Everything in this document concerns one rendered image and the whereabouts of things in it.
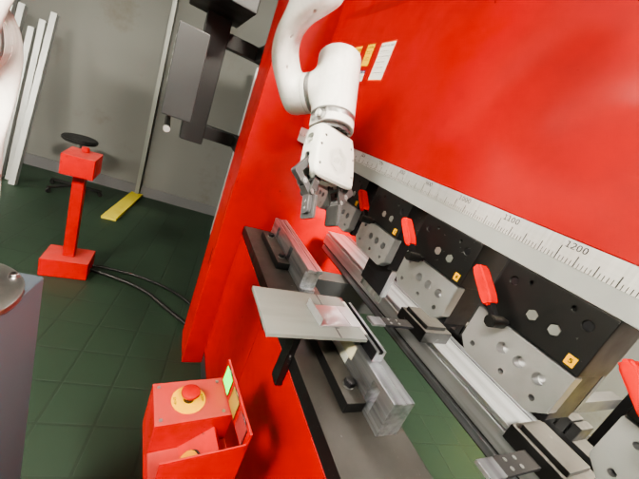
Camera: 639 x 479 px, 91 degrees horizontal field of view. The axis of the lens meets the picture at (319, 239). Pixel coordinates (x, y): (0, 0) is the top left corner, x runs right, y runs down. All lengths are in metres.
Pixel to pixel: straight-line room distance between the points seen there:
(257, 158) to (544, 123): 1.14
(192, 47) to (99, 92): 2.73
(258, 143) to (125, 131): 2.83
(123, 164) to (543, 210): 4.07
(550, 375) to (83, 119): 4.25
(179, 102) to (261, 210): 0.57
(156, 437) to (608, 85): 0.96
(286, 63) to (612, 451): 0.71
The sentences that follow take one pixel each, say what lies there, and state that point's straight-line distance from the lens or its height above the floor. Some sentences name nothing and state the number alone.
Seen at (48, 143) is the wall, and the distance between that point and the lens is 4.48.
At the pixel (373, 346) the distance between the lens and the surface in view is 0.81.
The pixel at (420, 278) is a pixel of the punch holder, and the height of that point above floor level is 1.22.
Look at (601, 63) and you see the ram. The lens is 0.63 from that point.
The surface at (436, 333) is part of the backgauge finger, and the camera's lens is 0.99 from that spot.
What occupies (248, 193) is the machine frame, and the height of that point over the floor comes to 1.04.
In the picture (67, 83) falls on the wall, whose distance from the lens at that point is 4.32.
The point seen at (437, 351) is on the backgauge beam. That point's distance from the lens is 1.00.
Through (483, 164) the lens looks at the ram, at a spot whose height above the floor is 1.46.
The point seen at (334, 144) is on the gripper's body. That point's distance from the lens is 0.58.
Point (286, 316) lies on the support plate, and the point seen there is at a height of 1.00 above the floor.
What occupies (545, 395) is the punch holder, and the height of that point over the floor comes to 1.21.
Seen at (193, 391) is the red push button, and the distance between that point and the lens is 0.81.
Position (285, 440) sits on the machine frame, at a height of 0.72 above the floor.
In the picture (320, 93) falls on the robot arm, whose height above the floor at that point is 1.47.
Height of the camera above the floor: 1.41
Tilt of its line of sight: 17 degrees down
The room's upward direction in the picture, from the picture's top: 22 degrees clockwise
